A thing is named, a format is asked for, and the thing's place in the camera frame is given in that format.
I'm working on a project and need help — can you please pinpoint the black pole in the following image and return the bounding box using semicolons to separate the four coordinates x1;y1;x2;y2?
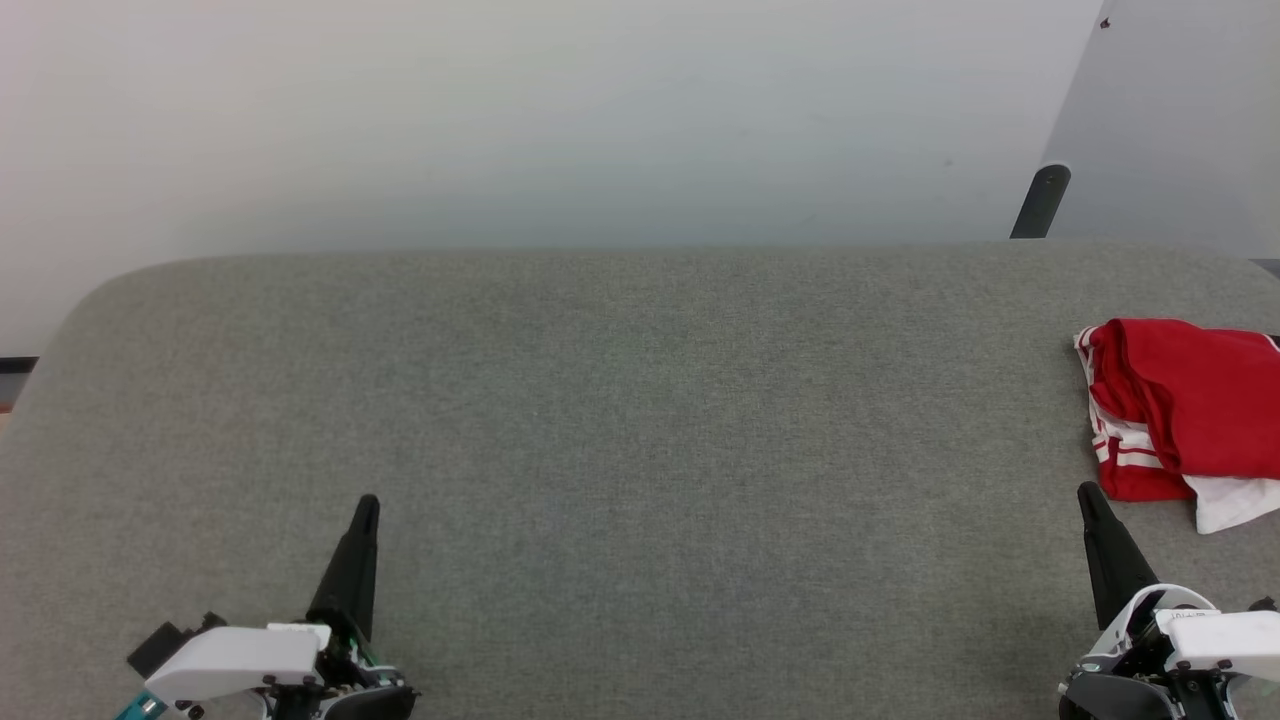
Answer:
1009;164;1072;240

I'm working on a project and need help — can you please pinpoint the red and white sports jersey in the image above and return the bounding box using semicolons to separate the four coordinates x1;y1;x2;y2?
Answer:
1073;318;1280;535

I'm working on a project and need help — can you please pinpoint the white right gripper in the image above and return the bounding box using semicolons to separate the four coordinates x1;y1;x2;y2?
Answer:
1059;482;1280;720

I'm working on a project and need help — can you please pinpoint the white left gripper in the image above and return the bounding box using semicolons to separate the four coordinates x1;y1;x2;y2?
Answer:
144;494;418;720

